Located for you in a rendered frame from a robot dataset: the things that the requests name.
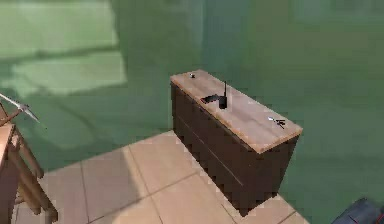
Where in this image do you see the dark blue grey object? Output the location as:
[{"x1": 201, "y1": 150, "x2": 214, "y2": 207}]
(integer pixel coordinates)
[{"x1": 330, "y1": 197, "x2": 384, "y2": 224}]

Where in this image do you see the brown wooden table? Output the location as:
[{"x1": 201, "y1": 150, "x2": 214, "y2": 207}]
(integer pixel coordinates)
[{"x1": 0, "y1": 101, "x2": 59, "y2": 224}]

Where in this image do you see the thin silver pointed object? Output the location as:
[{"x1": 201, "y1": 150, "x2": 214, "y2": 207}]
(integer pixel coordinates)
[{"x1": 0, "y1": 92, "x2": 41, "y2": 124}]

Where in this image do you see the small silver black object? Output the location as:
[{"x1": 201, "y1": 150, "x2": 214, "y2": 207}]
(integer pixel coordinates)
[{"x1": 268, "y1": 116, "x2": 287, "y2": 130}]

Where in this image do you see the black handset with antenna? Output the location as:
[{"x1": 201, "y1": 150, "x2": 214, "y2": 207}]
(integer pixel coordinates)
[{"x1": 200, "y1": 80, "x2": 229, "y2": 110}]

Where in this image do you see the dark brown wooden cabinet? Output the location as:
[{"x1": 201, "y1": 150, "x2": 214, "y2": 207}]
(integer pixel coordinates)
[{"x1": 169, "y1": 69, "x2": 304, "y2": 218}]

